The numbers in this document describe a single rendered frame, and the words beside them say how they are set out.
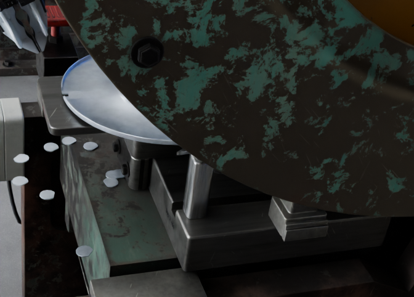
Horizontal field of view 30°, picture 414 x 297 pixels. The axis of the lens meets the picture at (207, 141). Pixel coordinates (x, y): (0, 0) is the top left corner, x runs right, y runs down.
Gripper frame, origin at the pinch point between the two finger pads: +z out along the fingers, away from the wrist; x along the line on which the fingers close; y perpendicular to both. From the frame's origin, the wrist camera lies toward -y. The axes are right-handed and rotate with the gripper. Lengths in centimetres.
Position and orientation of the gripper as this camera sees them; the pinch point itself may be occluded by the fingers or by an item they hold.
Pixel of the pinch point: (35, 40)
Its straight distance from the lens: 104.7
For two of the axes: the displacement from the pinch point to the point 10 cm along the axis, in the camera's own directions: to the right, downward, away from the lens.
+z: 2.8, 7.1, 6.4
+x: 8.9, -4.5, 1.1
